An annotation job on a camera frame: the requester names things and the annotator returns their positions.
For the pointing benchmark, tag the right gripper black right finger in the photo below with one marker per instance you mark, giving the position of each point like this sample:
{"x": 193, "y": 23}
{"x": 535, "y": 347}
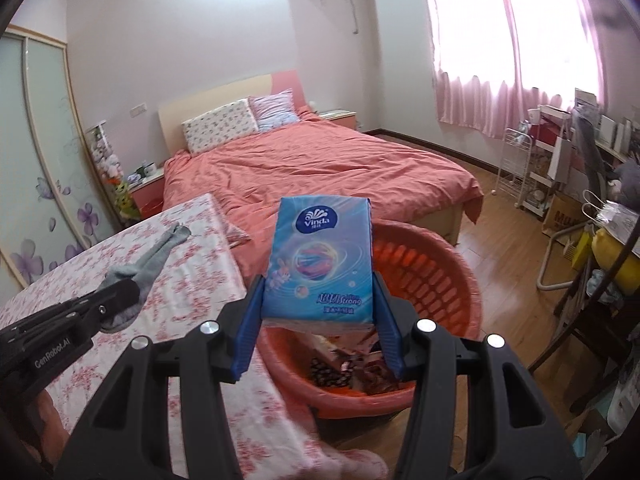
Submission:
{"x": 513, "y": 432}

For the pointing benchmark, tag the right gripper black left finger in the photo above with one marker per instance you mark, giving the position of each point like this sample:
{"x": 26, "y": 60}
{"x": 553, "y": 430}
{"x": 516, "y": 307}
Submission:
{"x": 123, "y": 431}

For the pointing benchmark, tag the grey sock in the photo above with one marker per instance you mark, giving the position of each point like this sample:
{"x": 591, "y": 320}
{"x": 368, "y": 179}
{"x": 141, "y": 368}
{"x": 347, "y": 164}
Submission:
{"x": 143, "y": 272}

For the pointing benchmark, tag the black polka dot cloth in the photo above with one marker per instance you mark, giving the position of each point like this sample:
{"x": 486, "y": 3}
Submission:
{"x": 324, "y": 375}

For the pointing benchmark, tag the blue Vinda tissue pack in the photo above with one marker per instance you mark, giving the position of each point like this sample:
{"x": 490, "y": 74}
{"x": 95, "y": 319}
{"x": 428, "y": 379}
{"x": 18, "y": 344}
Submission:
{"x": 319, "y": 275}

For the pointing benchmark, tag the person's left hand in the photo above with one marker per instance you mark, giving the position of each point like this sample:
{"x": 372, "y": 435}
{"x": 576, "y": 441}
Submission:
{"x": 53, "y": 437}

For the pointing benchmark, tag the sliding wardrobe with purple flowers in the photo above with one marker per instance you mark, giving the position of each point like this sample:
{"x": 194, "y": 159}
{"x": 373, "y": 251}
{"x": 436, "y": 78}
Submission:
{"x": 53, "y": 206}

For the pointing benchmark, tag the pink floral tablecloth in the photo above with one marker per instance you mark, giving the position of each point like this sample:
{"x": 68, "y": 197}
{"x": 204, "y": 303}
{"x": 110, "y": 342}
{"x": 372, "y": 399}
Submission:
{"x": 275, "y": 436}

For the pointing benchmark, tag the red plastic laundry basket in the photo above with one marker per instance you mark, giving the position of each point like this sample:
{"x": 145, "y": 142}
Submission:
{"x": 417, "y": 274}

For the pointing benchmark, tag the pink left nightstand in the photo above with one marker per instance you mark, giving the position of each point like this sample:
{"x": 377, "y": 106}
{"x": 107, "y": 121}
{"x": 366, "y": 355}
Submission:
{"x": 148, "y": 194}

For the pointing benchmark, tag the pink nightstand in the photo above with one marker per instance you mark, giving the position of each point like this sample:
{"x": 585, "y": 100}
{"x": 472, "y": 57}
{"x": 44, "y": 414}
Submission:
{"x": 344, "y": 118}
{"x": 148, "y": 194}

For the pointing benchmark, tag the stuffed toy column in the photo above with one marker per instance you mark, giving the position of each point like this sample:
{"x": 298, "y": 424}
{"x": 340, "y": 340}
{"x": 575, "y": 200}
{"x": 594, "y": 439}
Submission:
{"x": 112, "y": 177}

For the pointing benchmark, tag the yellow bag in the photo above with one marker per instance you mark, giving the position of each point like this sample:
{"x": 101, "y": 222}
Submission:
{"x": 606, "y": 250}

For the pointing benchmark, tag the white mug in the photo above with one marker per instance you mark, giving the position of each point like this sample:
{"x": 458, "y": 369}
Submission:
{"x": 149, "y": 169}

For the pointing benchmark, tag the brown cardboard box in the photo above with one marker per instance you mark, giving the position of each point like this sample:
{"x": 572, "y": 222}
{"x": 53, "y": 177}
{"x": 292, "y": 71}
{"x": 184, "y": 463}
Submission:
{"x": 563, "y": 213}

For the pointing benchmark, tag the beige pink headboard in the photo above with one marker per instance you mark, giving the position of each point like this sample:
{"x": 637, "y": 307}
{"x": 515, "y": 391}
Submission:
{"x": 174, "y": 114}

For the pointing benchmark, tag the bed with salmon duvet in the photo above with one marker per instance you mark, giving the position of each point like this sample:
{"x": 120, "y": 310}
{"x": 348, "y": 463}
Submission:
{"x": 248, "y": 177}

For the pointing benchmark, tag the floral white pillow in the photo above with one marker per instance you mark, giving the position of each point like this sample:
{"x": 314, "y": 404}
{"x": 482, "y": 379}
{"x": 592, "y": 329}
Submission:
{"x": 219, "y": 126}

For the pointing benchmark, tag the white shelf cart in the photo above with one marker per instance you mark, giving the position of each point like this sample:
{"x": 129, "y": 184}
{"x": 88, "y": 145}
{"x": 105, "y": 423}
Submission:
{"x": 543, "y": 136}

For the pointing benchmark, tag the pink striped pillow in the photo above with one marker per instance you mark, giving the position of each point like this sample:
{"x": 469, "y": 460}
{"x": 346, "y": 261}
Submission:
{"x": 274, "y": 111}

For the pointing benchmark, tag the pink right nightstand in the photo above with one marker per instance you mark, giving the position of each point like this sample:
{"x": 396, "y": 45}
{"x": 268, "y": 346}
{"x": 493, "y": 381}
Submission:
{"x": 344, "y": 118}

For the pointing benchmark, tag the pink window curtain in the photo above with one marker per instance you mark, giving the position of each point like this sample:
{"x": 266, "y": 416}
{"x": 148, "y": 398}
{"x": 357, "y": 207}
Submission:
{"x": 494, "y": 60}

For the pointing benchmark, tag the wall power socket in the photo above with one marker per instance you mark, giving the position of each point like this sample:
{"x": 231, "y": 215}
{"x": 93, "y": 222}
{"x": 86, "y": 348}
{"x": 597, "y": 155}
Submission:
{"x": 138, "y": 110}

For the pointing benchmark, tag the white wire rack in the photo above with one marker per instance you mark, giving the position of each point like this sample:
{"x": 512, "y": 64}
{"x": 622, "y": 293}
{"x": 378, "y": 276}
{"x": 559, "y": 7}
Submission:
{"x": 512, "y": 174}

